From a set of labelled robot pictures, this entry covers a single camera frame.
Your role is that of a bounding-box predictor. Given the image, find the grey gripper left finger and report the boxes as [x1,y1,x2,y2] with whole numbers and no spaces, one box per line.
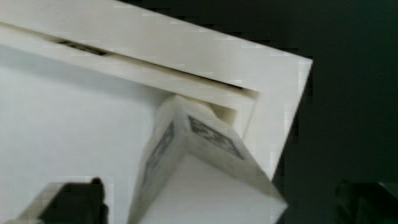
[20,177,109,224]

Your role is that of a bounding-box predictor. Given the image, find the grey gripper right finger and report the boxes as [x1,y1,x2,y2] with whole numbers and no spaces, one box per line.
[336,182,398,224]

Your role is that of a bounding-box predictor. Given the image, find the white table leg with tag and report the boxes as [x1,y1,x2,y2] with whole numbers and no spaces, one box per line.
[128,96,288,224]

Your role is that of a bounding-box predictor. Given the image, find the white square tabletop part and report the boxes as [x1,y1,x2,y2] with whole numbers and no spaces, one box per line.
[0,0,313,224]

